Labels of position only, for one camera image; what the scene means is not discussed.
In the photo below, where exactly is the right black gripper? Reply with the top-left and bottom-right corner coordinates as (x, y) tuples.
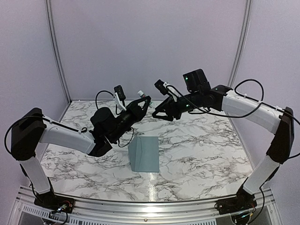
(152, 90), (203, 121)

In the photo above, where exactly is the white green glue stick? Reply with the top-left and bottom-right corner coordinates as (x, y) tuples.
(137, 90), (154, 109)

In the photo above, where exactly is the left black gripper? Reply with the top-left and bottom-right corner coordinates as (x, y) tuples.
(109, 96), (151, 143)

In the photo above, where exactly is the right aluminium corner post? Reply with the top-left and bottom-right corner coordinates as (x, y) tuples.
(227, 0), (253, 87)

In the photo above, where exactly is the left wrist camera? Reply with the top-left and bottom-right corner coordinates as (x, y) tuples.
(114, 85), (126, 111)

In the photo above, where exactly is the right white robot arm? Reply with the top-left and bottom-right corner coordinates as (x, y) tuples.
(152, 69), (297, 210)

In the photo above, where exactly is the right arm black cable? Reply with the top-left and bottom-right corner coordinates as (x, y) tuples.
(166, 78), (267, 118)

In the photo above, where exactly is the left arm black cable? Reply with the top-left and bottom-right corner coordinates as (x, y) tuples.
(95, 90), (135, 148)

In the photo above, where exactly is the left aluminium corner post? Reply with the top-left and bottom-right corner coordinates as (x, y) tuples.
(45, 0), (72, 105)

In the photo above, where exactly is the aluminium front rail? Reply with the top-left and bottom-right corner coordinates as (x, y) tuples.
(8, 186), (282, 225)

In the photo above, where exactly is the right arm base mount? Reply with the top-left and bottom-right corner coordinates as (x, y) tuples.
(214, 195), (257, 215)

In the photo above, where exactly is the blue-grey envelope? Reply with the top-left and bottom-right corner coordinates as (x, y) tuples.
(128, 136), (159, 173)

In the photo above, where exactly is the aluminium corner post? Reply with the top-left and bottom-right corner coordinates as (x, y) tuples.
(45, 0), (72, 105)
(227, 0), (253, 87)

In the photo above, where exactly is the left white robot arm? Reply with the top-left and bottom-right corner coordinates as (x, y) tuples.
(4, 96), (151, 209)

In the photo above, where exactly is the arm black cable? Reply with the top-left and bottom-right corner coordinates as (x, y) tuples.
(95, 90), (135, 148)
(166, 78), (267, 118)

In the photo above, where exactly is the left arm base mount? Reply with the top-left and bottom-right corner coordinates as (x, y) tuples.
(34, 195), (75, 214)

